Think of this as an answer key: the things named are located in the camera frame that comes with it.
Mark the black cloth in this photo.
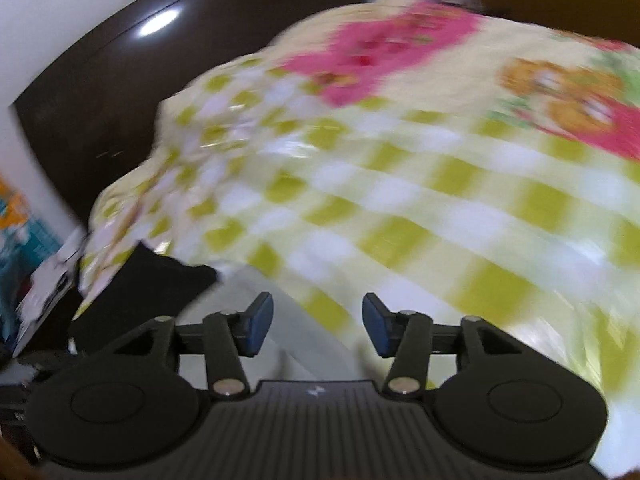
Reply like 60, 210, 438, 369
67, 241, 221, 356

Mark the printed checkered bed sheet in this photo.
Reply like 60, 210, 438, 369
74, 0, 640, 478

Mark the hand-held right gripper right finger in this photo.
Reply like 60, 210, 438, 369
362, 292, 526, 395

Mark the dark brown headboard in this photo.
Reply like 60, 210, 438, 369
12, 0, 401, 243

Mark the white printed box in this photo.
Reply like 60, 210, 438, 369
12, 227, 88, 358

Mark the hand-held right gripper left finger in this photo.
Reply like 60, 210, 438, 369
102, 292, 275, 398

